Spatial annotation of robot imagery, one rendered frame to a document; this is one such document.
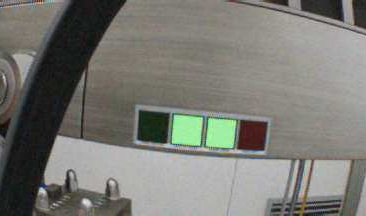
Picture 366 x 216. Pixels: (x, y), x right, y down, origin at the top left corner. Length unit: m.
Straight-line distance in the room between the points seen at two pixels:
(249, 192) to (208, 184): 0.20
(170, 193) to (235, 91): 2.42
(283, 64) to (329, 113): 0.15
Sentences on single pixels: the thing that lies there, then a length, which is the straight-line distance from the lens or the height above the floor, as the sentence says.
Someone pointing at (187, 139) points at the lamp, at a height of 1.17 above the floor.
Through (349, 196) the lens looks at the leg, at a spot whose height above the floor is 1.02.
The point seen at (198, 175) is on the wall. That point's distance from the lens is 4.11.
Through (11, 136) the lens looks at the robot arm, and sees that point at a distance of 0.67.
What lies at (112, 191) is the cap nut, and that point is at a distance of 1.76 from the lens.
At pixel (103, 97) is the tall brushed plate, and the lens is 1.77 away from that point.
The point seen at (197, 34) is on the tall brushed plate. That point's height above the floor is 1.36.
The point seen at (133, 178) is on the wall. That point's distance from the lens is 4.15.
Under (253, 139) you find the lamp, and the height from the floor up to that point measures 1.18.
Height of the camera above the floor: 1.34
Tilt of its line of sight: 4 degrees down
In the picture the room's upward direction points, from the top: 5 degrees clockwise
